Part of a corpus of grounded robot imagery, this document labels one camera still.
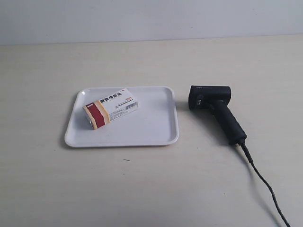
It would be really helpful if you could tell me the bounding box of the white red medicine box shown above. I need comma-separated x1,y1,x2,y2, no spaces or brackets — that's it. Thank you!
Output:
83,88,139,130

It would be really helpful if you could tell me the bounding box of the black handheld barcode scanner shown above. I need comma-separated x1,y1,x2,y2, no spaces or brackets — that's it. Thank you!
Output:
188,85,247,145

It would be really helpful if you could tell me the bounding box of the white plastic tray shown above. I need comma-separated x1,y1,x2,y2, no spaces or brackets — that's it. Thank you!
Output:
64,86,179,148

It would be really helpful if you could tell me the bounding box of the black scanner cable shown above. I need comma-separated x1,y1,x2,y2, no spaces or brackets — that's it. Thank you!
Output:
239,141,292,227

